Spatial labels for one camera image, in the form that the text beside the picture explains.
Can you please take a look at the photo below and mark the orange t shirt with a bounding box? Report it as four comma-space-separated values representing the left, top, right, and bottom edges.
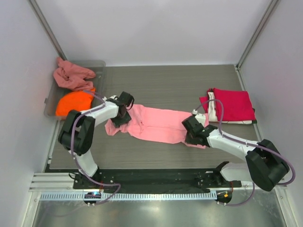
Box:
55, 91, 94, 117

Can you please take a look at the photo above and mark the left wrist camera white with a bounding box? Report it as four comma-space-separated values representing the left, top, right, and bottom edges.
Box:
103, 95, 118, 103

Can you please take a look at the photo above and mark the aluminium frame post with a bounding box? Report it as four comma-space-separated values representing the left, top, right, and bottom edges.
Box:
28, 0, 67, 60
235, 0, 280, 71

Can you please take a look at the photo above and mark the clear grey plastic bin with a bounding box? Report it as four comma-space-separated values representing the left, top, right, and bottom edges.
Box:
44, 60, 106, 120

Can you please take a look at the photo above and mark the dark green folded t shirt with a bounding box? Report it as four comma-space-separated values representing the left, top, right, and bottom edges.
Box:
251, 108, 257, 124

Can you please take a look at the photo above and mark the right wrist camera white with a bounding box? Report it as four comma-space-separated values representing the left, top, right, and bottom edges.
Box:
192, 109, 207, 126

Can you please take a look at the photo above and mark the dusty rose crumpled t shirt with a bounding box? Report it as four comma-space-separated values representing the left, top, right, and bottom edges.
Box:
53, 57, 96, 91

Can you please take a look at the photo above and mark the right aluminium frame post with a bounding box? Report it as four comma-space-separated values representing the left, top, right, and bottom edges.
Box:
235, 0, 280, 71

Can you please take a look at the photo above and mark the magenta folded t shirt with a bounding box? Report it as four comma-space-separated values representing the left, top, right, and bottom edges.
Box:
199, 87, 257, 121

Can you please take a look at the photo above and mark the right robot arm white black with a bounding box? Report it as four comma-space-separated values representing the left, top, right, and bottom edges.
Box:
182, 114, 290, 192

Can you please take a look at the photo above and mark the white slotted cable duct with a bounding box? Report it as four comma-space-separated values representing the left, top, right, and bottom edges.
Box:
40, 191, 217, 201

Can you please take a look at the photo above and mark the left aluminium frame post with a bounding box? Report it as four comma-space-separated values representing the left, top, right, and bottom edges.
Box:
28, 0, 67, 60

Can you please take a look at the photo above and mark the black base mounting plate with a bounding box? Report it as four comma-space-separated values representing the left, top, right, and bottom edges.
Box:
72, 168, 242, 190

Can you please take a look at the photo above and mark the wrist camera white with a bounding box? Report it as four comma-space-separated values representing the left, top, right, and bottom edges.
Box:
103, 95, 118, 103
192, 109, 207, 126

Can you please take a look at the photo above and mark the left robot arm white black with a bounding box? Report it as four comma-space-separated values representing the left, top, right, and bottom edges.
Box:
58, 92, 134, 189

